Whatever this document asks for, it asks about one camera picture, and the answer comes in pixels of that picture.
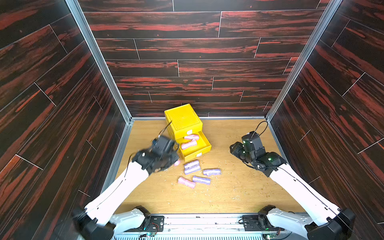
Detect yellow top drawer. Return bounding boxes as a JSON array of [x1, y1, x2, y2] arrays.
[[168, 120, 203, 140]]

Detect yellow drawer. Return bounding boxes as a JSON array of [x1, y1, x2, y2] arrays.
[[168, 120, 203, 140], [176, 131, 212, 163]]

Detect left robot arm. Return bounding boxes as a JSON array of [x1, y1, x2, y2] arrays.
[[72, 135, 180, 240]]

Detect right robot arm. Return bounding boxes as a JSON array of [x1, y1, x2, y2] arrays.
[[230, 131, 356, 240]]

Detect yellow drawer cabinet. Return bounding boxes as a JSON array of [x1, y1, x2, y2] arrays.
[[164, 104, 203, 150]]

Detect purple roll middle right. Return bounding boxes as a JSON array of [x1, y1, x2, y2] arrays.
[[203, 169, 222, 176]]

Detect purple roll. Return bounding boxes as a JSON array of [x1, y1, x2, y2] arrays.
[[184, 160, 200, 169], [203, 169, 222, 176], [192, 176, 211, 185], [184, 165, 201, 175]]

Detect purple roll upper back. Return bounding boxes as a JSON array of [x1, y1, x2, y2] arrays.
[[184, 160, 200, 169]]

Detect purple roll upper front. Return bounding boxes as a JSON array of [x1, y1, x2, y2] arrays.
[[184, 165, 201, 175]]

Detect purple roll lower centre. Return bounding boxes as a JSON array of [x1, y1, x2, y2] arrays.
[[192, 176, 211, 185]]

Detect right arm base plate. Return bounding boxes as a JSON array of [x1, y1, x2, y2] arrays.
[[238, 215, 263, 232]]

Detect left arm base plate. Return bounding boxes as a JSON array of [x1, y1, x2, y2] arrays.
[[143, 215, 165, 233]]

